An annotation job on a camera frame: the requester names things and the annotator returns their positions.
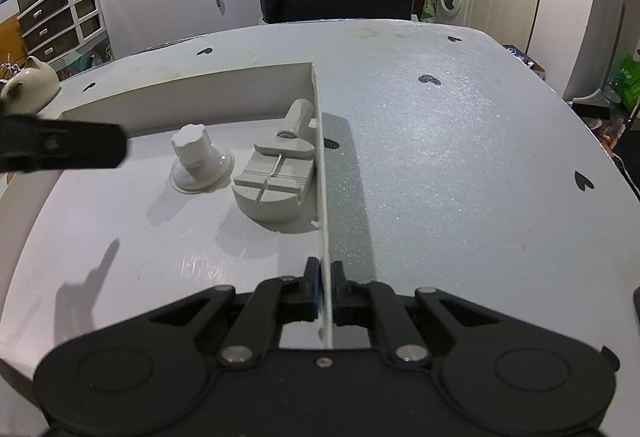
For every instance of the grey watch band link tool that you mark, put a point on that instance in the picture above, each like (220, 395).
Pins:
(270, 197)

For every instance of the white suction cup knob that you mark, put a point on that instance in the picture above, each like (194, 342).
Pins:
(192, 148)

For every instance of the green plastic bag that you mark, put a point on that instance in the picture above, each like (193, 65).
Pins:
(429, 7)

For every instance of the cream cat-shaped teapot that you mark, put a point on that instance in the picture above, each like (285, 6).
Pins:
(30, 84)

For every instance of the white shallow box tray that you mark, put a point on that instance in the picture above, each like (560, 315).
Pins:
(150, 242)

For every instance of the green carton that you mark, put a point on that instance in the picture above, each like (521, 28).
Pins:
(629, 79)

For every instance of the white drawer cabinet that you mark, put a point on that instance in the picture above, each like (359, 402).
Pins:
(60, 22)

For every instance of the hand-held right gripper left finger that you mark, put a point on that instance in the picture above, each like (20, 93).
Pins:
(314, 289)

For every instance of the white kitchen cabinet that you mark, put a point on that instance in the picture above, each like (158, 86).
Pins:
(500, 2)

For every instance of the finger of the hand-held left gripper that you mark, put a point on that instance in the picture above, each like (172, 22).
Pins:
(75, 144)

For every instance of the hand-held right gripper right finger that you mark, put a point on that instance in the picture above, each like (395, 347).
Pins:
(336, 302)

